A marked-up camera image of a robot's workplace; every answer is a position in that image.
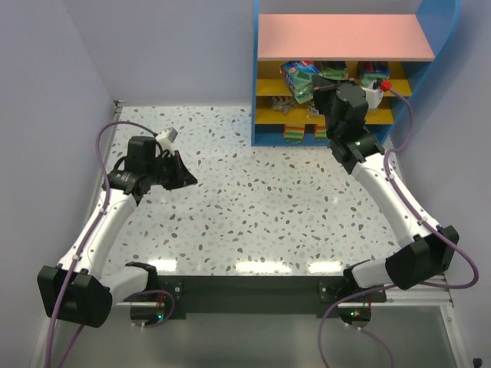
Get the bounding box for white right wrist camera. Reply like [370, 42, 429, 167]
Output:
[361, 79, 392, 110]

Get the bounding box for Scrub Daddy sponge pack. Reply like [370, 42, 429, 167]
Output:
[314, 125, 328, 142]
[283, 124, 305, 143]

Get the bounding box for blue shelf unit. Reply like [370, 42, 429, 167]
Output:
[252, 1, 462, 146]

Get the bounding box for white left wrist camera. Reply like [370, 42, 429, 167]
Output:
[155, 127, 178, 155]

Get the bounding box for grey mesh sponge pack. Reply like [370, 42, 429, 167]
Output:
[367, 97, 384, 117]

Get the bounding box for pink striped sponge pack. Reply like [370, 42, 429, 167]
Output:
[269, 96, 297, 115]
[307, 100, 321, 118]

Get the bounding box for Vileda sponge pack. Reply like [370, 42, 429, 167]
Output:
[280, 61, 321, 104]
[358, 61, 390, 87]
[317, 61, 349, 80]

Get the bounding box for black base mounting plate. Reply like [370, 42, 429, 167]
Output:
[130, 274, 388, 321]

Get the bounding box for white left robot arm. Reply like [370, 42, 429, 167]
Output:
[37, 128, 197, 327]

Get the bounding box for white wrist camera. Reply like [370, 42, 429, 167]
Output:
[155, 127, 178, 155]
[361, 79, 392, 110]

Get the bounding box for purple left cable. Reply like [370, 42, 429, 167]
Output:
[44, 120, 177, 367]

